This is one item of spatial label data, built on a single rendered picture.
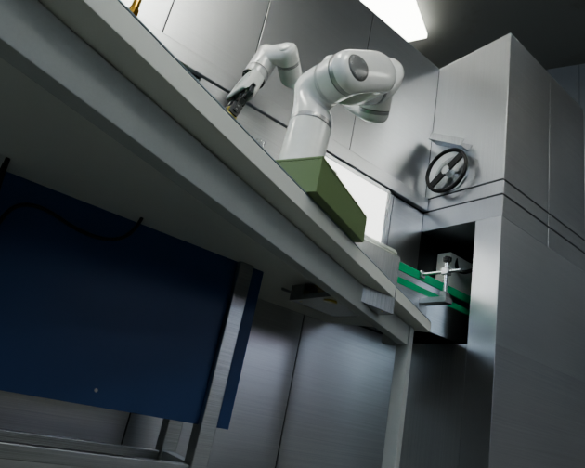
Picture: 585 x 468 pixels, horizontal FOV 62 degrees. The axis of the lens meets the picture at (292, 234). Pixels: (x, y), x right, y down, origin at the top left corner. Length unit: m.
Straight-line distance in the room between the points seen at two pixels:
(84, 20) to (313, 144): 0.57
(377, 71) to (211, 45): 0.78
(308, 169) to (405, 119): 1.48
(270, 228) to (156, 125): 0.29
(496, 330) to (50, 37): 1.63
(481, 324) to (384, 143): 0.84
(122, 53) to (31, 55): 0.09
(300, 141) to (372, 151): 1.09
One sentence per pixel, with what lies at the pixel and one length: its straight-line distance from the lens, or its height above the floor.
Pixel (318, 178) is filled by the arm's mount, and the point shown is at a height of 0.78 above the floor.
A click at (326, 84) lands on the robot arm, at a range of 1.08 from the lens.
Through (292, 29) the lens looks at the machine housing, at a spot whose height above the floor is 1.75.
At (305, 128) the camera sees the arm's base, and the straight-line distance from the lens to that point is 1.03.
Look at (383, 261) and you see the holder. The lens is 1.26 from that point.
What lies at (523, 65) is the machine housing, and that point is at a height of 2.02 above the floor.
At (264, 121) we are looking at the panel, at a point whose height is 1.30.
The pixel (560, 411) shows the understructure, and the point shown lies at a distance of 2.24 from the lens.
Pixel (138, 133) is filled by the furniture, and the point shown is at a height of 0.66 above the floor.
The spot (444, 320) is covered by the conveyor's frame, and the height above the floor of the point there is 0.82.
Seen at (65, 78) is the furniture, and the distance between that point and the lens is 0.57.
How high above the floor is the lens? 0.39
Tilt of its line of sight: 20 degrees up
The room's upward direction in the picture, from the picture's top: 12 degrees clockwise
